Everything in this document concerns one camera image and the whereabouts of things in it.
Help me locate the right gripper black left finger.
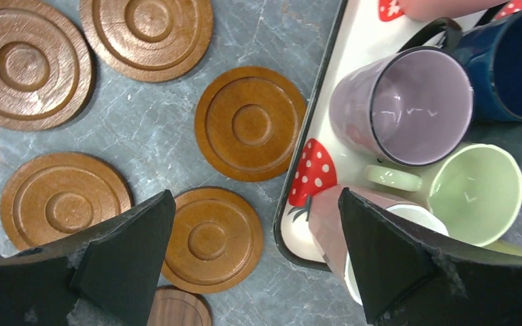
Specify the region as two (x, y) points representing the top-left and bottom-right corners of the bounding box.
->
(0, 190), (176, 325)

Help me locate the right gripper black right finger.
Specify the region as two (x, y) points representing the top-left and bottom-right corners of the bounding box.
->
(338, 188), (522, 325)

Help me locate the dark walnut coaster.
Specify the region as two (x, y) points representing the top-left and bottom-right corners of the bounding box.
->
(147, 286), (213, 326)

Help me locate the brown grooved wooden coaster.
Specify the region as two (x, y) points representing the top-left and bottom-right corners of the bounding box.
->
(161, 187), (264, 294)
(80, 0), (213, 82)
(194, 66), (307, 182)
(0, 152), (133, 251)
(0, 1), (94, 131)

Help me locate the white strawberry print tray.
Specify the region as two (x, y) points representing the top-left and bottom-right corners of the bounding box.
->
(273, 0), (522, 272)

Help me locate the pale pink white mug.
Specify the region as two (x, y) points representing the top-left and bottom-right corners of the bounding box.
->
(309, 185), (449, 304)

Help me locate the light green mug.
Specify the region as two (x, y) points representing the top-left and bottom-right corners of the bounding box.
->
(364, 143), (522, 247)

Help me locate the lilac mug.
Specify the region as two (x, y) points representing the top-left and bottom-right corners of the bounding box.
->
(328, 17), (475, 168)

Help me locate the dark blue mug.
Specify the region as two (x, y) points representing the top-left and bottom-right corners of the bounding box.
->
(453, 10), (522, 122)

